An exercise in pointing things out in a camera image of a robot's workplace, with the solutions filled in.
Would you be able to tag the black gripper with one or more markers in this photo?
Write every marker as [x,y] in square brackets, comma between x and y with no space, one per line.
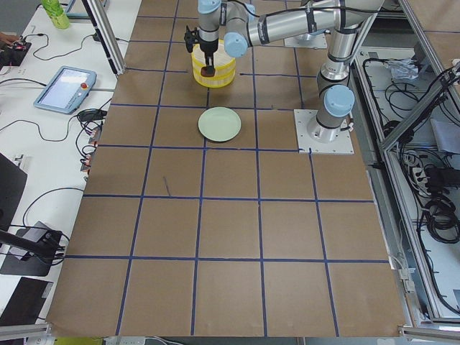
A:
[207,47]

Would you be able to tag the red-brown bun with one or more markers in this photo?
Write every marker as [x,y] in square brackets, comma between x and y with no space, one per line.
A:
[208,71]

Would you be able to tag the yellow bamboo steamer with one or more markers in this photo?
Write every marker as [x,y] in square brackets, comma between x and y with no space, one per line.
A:
[223,63]
[218,81]

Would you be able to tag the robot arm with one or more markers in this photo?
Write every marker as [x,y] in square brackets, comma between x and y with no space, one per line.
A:
[246,29]

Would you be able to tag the light green plate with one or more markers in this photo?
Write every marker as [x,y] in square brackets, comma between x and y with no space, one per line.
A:
[219,124]

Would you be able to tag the teach pendant with red button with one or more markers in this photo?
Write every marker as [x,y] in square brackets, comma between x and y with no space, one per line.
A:
[66,90]

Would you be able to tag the green bottle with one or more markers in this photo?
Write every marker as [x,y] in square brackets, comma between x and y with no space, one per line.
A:
[56,13]

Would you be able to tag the black laptop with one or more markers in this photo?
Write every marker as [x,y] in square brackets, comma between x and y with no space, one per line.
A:
[13,181]

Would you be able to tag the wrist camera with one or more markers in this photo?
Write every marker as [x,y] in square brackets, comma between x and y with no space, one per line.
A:
[191,38]

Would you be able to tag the aluminium frame post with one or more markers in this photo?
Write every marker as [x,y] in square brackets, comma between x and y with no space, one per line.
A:
[103,29]

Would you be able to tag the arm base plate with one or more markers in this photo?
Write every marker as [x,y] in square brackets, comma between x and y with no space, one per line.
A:
[315,139]
[316,40]

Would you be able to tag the black camera stand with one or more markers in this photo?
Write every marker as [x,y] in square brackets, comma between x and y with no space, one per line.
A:
[33,250]

